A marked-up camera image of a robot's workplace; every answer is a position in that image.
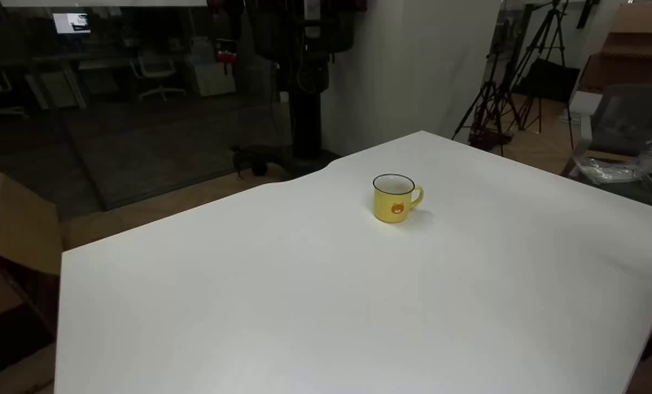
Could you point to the yellow enamel mug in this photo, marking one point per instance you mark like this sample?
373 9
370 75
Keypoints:
388 209

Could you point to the long white board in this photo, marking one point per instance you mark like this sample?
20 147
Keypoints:
98 3

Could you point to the computer monitor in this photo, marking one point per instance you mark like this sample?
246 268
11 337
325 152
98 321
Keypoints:
71 22

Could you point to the large closed cardboard box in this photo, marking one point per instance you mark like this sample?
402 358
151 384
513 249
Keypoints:
633 51

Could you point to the white paper table cover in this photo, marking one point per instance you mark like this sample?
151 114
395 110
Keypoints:
340 308

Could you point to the black tripod stand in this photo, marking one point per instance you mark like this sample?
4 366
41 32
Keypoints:
490 101
541 45

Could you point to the white drawer cabinet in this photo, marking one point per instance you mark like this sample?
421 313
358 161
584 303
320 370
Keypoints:
213 79

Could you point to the brown cardboard box with flaps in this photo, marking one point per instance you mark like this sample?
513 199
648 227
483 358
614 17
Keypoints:
20 227

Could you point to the clear plastic bag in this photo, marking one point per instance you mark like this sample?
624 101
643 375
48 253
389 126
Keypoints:
633 170

